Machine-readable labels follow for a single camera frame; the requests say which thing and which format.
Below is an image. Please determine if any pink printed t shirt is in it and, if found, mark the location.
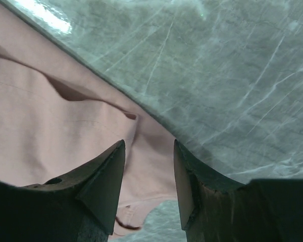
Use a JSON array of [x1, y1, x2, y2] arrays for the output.
[[0, 4, 177, 238]]

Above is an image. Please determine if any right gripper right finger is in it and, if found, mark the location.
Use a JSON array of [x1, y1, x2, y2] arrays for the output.
[[174, 141, 303, 242]]

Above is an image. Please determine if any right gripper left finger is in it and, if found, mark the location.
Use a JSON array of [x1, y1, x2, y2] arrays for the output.
[[0, 140, 125, 241]]

